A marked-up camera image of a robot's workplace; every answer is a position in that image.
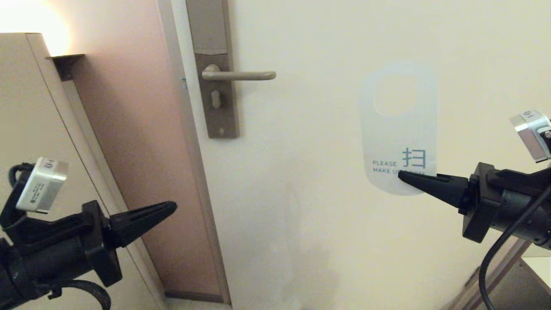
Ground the blue do-not-disturb door hanger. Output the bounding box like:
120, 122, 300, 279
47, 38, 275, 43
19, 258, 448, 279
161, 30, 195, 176
361, 65, 440, 196

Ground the white door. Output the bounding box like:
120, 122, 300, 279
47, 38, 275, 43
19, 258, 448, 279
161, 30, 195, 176
170, 0, 551, 310

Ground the small metal hinge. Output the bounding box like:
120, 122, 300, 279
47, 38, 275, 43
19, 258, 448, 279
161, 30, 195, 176
466, 267, 486, 288

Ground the dark cabinet side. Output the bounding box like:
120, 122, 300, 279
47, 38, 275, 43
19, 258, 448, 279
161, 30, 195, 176
478, 258, 551, 310

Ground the brown metal lock plate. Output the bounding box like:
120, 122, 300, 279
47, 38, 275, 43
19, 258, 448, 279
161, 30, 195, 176
186, 0, 240, 139

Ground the black looped cable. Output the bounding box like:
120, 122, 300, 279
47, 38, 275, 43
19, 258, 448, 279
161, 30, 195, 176
47, 279, 111, 310

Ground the thin black cable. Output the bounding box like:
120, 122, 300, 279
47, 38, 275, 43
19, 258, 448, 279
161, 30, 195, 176
479, 183, 551, 310

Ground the dark wall lamp bracket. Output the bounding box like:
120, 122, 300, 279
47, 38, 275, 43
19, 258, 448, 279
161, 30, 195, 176
46, 54, 85, 82

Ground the metal lever door handle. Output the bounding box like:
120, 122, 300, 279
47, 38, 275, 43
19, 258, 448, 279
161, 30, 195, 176
201, 65, 277, 82

